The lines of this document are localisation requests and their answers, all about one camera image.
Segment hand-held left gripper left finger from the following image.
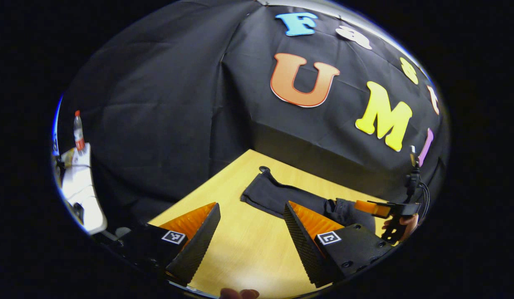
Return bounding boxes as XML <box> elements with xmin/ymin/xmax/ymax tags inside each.
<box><xmin>93</xmin><ymin>202</ymin><xmax>221</xmax><ymax>287</ymax></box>

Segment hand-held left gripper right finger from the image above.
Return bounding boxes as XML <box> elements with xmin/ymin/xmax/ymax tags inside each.
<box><xmin>283</xmin><ymin>201</ymin><xmax>393</xmax><ymax>288</ymax></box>

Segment dark grey jeans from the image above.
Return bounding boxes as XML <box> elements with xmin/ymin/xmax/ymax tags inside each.
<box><xmin>240</xmin><ymin>166</ymin><xmax>378</xmax><ymax>233</ymax></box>

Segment white side table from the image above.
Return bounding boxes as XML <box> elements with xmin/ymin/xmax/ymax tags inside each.
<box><xmin>57</xmin><ymin>143</ymin><xmax>108</xmax><ymax>235</ymax></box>

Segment black backdrop cloth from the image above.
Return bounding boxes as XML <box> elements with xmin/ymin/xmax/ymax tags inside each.
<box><xmin>57</xmin><ymin>0</ymin><xmax>450</xmax><ymax>233</ymax></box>

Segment clear bottle with red cap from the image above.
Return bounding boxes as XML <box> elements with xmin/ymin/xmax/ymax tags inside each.
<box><xmin>73</xmin><ymin>110</ymin><xmax>86</xmax><ymax>156</ymax></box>

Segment black cable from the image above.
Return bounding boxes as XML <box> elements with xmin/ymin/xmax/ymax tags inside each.
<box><xmin>418</xmin><ymin>182</ymin><xmax>431</xmax><ymax>221</ymax></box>

